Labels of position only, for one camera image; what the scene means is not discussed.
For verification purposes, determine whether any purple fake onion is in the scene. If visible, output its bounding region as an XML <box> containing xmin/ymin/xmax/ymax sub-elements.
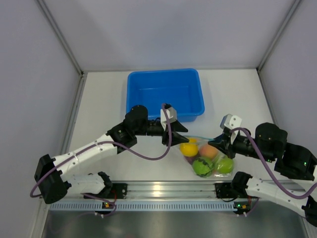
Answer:
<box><xmin>184</xmin><ymin>155</ymin><xmax>199</xmax><ymax>165</ymax></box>

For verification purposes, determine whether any aluminium mounting rail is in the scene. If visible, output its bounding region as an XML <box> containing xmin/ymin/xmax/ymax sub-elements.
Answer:
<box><xmin>39</xmin><ymin>180</ymin><xmax>273</xmax><ymax>199</ymax></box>

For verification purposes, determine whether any orange fake peach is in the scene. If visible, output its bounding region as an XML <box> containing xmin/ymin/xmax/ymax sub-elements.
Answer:
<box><xmin>199</xmin><ymin>144</ymin><xmax>218</xmax><ymax>160</ymax></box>

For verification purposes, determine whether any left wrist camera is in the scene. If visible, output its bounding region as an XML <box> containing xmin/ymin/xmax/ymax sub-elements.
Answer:
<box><xmin>160</xmin><ymin>103</ymin><xmax>177</xmax><ymax>130</ymax></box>

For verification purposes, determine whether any yellow fake lemon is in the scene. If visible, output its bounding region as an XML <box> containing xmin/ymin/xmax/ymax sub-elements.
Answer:
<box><xmin>179</xmin><ymin>143</ymin><xmax>199</xmax><ymax>157</ymax></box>

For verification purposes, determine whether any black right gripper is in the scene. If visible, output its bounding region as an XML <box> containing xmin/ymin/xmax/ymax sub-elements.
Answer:
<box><xmin>208</xmin><ymin>131</ymin><xmax>274</xmax><ymax>163</ymax></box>

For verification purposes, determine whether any green fake apple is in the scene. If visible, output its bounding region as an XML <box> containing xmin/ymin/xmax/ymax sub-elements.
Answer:
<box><xmin>215</xmin><ymin>156</ymin><xmax>234</xmax><ymax>174</ymax></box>

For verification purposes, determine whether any white slotted cable duct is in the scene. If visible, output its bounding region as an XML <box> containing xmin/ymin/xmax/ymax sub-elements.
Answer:
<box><xmin>50</xmin><ymin>200</ymin><xmax>251</xmax><ymax>212</ymax></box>

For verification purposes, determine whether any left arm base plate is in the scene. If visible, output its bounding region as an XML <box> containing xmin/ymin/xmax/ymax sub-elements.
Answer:
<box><xmin>88</xmin><ymin>183</ymin><xmax>128</xmax><ymax>200</ymax></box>

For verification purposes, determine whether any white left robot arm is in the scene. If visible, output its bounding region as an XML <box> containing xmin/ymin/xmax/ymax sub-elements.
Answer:
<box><xmin>30</xmin><ymin>104</ymin><xmax>189</xmax><ymax>204</ymax></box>

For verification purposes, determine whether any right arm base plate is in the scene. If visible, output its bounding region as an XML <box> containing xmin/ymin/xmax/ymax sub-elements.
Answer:
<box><xmin>214</xmin><ymin>182</ymin><xmax>248</xmax><ymax>199</ymax></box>

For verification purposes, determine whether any blue plastic bin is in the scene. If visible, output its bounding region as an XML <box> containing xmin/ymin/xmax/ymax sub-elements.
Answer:
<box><xmin>126</xmin><ymin>68</ymin><xmax>205</xmax><ymax>122</ymax></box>

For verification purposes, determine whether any clear zip top bag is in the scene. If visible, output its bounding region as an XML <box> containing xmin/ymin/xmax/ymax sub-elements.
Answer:
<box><xmin>179</xmin><ymin>136</ymin><xmax>234</xmax><ymax>179</ymax></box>

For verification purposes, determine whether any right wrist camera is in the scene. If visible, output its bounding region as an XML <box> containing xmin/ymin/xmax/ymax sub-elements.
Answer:
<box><xmin>220</xmin><ymin>114</ymin><xmax>242</xmax><ymax>144</ymax></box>

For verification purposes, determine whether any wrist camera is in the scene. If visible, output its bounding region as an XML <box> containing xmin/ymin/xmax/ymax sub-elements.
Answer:
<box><xmin>220</xmin><ymin>114</ymin><xmax>242</xmax><ymax>144</ymax></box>
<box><xmin>160</xmin><ymin>103</ymin><xmax>177</xmax><ymax>130</ymax></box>

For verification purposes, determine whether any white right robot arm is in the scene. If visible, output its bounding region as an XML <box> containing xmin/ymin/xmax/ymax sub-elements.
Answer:
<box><xmin>208</xmin><ymin>122</ymin><xmax>317</xmax><ymax>226</ymax></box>

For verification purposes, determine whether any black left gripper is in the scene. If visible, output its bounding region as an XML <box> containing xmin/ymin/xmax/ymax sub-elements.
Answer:
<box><xmin>134</xmin><ymin>119</ymin><xmax>189</xmax><ymax>146</ymax></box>

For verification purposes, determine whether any green fake watermelon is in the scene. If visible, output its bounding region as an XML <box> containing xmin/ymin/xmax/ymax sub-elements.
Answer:
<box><xmin>192</xmin><ymin>156</ymin><xmax>214</xmax><ymax>178</ymax></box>

